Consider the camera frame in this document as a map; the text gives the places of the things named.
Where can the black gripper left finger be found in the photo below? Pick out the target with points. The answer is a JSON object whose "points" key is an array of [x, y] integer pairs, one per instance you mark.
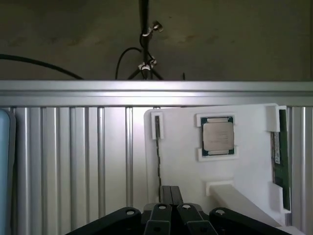
{"points": [[161, 220]]}

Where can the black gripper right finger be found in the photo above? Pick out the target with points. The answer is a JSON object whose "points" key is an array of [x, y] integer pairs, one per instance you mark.
{"points": [[188, 218]]}

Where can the green RAM stick with label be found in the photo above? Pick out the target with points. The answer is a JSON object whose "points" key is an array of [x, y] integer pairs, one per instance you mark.
{"points": [[281, 159]]}

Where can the white printed parts rack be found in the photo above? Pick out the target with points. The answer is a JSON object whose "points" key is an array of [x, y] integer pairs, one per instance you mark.
{"points": [[181, 147]]}

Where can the CPU with silver heat spreader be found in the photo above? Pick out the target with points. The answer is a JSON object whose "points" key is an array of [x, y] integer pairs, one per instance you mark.
{"points": [[217, 137]]}

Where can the black tripod stand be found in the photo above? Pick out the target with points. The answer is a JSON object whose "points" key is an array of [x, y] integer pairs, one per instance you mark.
{"points": [[144, 44]]}

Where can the aluminium table frame rail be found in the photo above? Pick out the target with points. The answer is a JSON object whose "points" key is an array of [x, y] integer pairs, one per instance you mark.
{"points": [[156, 93]]}

